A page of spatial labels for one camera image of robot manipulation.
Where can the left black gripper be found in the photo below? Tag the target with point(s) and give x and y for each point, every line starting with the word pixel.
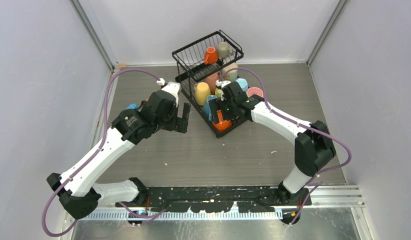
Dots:
pixel 179 124

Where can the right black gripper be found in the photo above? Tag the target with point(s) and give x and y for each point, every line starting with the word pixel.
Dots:
pixel 213 104

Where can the large orange mug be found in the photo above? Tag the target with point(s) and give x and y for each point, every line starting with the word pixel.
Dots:
pixel 223 124

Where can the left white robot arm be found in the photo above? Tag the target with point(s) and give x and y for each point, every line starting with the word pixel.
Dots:
pixel 78 190

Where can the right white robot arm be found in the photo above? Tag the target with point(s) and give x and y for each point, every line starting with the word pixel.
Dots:
pixel 312 148

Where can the yellow-green faceted mug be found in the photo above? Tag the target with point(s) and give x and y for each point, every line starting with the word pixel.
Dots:
pixel 219 93

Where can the yellow mug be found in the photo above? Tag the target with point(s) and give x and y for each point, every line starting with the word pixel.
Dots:
pixel 201 92

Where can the salmon pink mug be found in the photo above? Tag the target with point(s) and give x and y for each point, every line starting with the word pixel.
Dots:
pixel 211 81

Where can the cream floral mug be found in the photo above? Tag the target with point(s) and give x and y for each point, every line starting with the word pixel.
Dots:
pixel 230 72

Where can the light blue faceted mug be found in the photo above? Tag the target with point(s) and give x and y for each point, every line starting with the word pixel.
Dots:
pixel 242 83

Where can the pink patterned mug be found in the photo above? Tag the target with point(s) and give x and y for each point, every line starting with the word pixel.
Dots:
pixel 255 91

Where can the small orange cup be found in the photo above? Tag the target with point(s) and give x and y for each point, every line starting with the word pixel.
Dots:
pixel 210 56

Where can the beige grey cup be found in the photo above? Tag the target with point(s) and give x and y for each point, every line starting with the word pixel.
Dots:
pixel 223 50

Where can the small blue toy block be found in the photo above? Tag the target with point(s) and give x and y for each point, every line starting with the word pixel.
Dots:
pixel 132 106

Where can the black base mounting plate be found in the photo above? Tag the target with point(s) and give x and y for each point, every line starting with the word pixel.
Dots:
pixel 217 199

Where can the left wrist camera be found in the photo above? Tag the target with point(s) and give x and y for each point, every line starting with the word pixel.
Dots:
pixel 174 88

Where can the black wire dish rack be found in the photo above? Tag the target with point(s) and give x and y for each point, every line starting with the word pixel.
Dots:
pixel 192 70

